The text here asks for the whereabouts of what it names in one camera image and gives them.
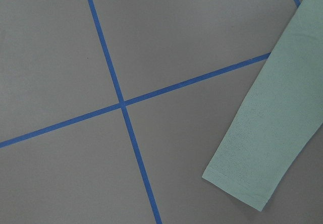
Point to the olive green long-sleeve shirt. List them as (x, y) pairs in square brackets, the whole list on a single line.
[(278, 116)]

